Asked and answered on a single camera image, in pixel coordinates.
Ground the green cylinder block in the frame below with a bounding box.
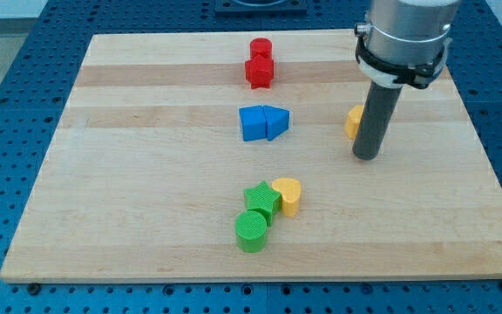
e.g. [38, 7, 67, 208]
[234, 211, 268, 253]

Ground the black cable clamp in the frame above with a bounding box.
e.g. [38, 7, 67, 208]
[355, 37, 451, 90]

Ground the red cylinder block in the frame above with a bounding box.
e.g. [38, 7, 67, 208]
[249, 38, 273, 58]

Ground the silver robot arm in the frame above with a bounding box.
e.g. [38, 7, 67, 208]
[352, 0, 460, 160]

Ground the red star block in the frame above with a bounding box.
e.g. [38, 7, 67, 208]
[245, 55, 275, 89]

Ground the green star block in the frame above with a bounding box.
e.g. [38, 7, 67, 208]
[243, 181, 282, 227]

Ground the yellow heart block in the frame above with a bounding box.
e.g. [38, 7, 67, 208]
[271, 177, 302, 217]

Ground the wooden board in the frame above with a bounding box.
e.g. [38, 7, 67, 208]
[0, 30, 502, 283]

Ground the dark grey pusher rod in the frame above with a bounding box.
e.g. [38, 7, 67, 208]
[352, 81, 402, 160]

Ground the yellow hexagon block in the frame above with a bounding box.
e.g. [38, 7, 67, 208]
[344, 105, 363, 140]

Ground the blue cube block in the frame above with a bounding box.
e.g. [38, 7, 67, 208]
[239, 106, 267, 141]

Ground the blue triangle block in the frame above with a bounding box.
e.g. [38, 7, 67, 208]
[263, 106, 290, 140]

